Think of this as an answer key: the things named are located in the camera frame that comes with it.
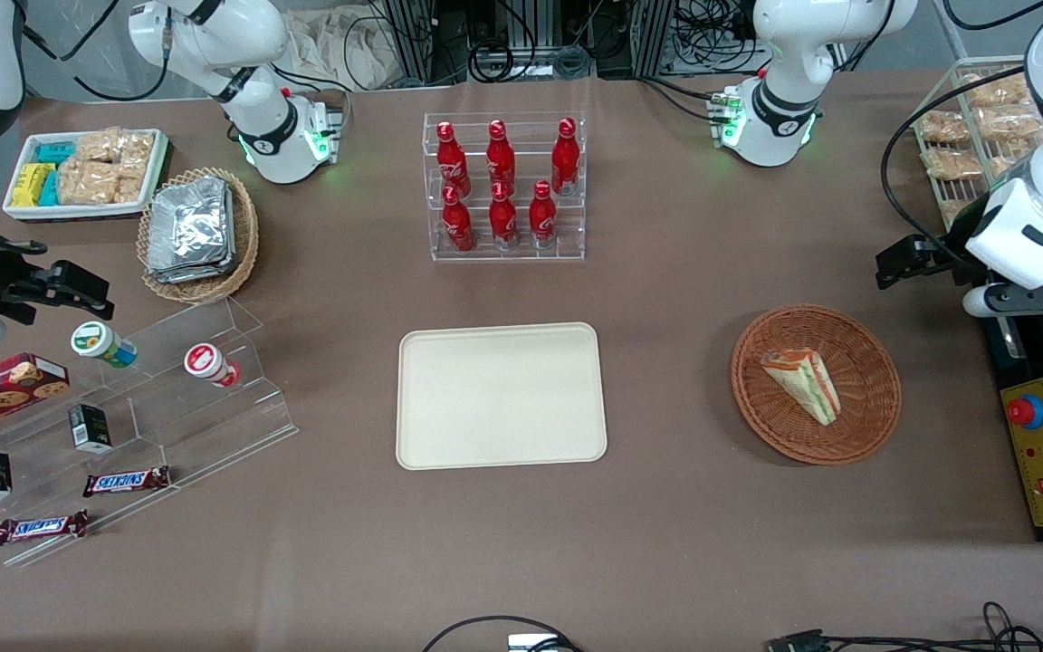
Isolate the black cable with connector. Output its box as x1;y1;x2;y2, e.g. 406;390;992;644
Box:
768;600;1043;652

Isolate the white wire rack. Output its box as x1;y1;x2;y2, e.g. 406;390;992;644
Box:
913;56;1043;233

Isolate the green lid yoghurt cup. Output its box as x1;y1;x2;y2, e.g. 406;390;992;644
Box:
70;321;139;369

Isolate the white snack tray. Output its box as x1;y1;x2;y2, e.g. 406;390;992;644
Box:
2;128;169;223

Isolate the beige cloth bag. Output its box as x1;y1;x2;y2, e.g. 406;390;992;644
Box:
284;7;396;91

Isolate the black floor cable bundle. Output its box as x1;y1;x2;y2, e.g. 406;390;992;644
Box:
435;0;636;84

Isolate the clear acrylic stepped shelf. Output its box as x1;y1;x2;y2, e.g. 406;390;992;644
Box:
0;296;299;569

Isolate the small black box with barcode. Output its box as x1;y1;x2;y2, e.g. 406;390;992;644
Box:
67;403;114;455

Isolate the red lid yoghurt cup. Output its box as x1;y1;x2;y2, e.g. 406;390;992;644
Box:
183;342;242;389

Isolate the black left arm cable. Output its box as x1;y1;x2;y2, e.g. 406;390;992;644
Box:
879;63;1029;273

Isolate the black looped cable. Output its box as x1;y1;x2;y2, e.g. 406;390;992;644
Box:
422;615;581;652

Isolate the aluminium frame post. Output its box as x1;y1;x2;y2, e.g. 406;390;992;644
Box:
635;0;676;75
384;0;436;84

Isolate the light wicker basket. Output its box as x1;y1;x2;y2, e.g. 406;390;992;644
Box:
136;167;261;305

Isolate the brown wicker basket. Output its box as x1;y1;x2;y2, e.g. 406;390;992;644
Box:
730;303;903;467

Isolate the beige plastic tray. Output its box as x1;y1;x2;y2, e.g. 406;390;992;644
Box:
395;321;608;472

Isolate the triangle sandwich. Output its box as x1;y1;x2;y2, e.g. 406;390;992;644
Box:
761;348;843;427

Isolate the clear acrylic bottle rack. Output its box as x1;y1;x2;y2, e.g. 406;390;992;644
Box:
422;110;588;264

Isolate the yellow snack pack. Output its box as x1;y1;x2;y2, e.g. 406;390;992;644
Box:
13;163;56;208

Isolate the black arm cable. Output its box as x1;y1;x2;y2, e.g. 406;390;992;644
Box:
879;63;1029;273
22;0;171;102

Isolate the silver foil pack stack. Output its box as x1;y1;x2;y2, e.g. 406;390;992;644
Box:
146;176;237;284

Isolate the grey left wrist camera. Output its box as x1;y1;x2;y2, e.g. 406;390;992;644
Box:
962;279;1043;320

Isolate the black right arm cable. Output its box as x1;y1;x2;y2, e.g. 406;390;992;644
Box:
22;0;171;102

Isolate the Snickers bar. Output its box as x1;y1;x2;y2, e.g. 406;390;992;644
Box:
0;510;90;546
82;465;171;498

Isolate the red cola bottle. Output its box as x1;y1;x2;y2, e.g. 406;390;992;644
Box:
442;185;476;254
550;117;580;197
486;119;517;193
435;120;472;198
529;179;558;250
489;181;520;252

